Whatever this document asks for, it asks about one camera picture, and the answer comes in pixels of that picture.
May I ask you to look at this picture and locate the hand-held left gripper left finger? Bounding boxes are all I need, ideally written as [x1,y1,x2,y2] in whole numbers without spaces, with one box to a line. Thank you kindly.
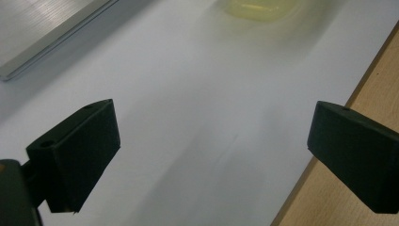
[21,99,121,215]

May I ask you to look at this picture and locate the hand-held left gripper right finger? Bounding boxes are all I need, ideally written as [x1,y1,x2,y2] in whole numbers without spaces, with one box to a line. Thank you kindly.
[307,100,399,215]

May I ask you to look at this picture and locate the green lidded plastic container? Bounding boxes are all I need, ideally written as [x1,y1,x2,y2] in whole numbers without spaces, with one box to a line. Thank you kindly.
[215,0,314,23]

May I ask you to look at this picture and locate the metal wire rack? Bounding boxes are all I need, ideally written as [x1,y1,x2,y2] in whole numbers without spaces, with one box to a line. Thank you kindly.
[0,0,120,82]

